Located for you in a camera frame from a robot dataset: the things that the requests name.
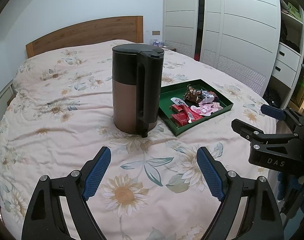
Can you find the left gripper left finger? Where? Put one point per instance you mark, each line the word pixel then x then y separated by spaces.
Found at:
pixel 93 171

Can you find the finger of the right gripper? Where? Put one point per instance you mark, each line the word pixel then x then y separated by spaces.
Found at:
pixel 246 131
pixel 273 112

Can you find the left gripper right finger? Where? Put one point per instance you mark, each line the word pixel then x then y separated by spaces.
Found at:
pixel 213 172

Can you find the long red white snack packet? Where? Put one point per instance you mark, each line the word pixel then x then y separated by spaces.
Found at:
pixel 192 116

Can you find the pink floral snack packet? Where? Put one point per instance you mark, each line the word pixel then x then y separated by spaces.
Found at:
pixel 206 109

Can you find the dark red snack packet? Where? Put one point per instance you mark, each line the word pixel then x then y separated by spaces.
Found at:
pixel 180 119

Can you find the silver red snack packet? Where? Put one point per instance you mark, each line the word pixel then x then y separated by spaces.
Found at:
pixel 208 97

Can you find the small orange red candy packet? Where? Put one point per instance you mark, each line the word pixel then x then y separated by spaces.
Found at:
pixel 176 108

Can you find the brown snack packet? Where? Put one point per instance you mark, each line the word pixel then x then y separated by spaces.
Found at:
pixel 192 95

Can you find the blue gloved right hand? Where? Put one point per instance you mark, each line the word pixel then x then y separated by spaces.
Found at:
pixel 289 189

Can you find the white drawer shelf unit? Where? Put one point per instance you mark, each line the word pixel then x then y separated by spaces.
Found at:
pixel 290 52

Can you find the floral pink bed quilt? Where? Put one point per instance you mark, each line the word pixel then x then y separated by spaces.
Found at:
pixel 153 188

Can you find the green rectangular tray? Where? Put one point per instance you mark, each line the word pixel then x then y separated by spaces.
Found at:
pixel 177 91

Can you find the white louvered wardrobe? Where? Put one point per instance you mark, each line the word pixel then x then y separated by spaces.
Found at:
pixel 237 37

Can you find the brown black electric kettle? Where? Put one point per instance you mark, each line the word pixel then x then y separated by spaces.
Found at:
pixel 136 87

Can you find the wooden headboard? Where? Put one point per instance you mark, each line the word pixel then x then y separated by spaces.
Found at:
pixel 128 28

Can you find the wall power socket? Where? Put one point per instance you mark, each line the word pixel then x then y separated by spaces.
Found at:
pixel 156 32

